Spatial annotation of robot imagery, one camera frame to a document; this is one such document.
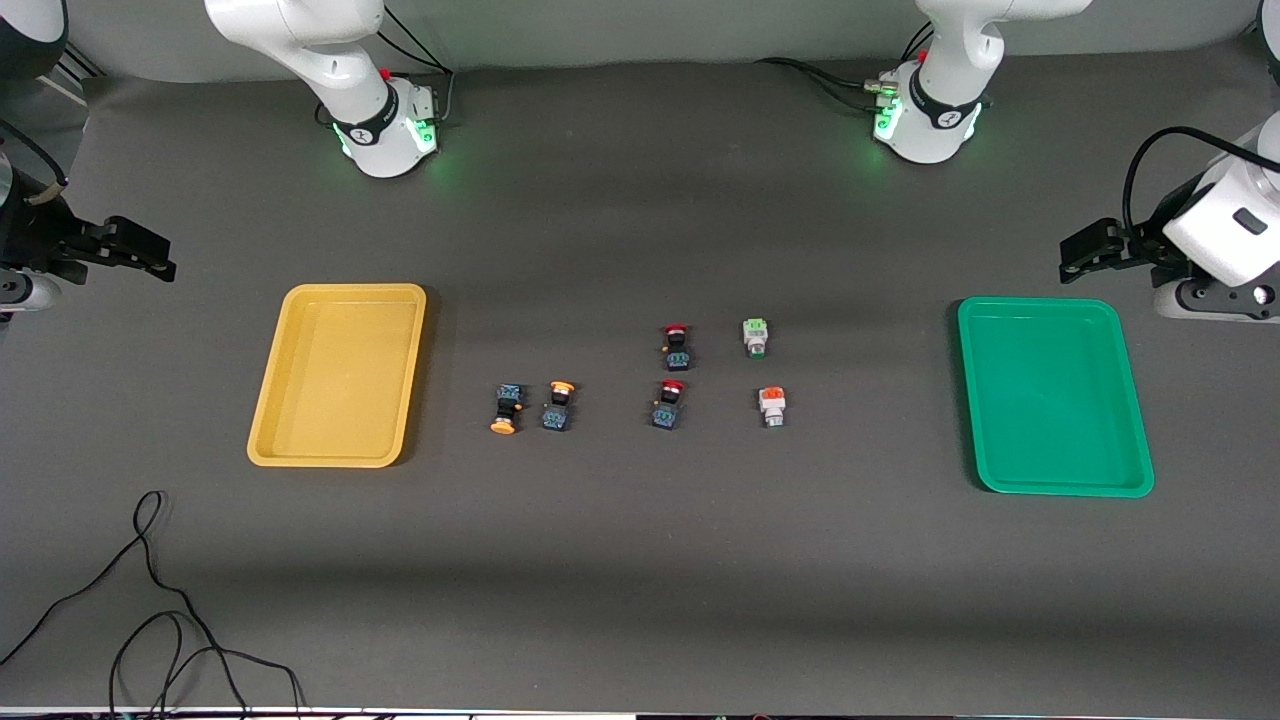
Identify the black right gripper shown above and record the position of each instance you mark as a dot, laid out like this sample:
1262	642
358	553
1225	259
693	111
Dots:
35	237

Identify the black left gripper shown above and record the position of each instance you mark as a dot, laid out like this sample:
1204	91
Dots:
1147	243

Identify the white button green cap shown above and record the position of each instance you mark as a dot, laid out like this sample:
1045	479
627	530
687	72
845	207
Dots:
755	335

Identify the white button orange cap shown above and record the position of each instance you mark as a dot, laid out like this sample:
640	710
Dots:
771	403

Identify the yellow mushroom push button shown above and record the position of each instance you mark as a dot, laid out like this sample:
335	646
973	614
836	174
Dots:
508	405
557	412

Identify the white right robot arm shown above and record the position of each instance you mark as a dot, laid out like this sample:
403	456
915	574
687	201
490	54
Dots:
375	135

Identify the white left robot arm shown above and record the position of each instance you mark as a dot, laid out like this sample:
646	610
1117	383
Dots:
940	130

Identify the green plastic tray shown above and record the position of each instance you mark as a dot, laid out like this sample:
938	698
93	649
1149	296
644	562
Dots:
1052	400

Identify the yellow plastic tray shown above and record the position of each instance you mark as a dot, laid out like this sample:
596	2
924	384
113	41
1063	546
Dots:
340	375

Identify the red mushroom push button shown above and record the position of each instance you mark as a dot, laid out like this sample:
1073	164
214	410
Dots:
677	352
667	410

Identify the dark grey table mat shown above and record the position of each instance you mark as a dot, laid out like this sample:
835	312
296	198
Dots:
640	560

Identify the aluminium frame rail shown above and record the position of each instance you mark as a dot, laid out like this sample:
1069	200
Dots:
75	75

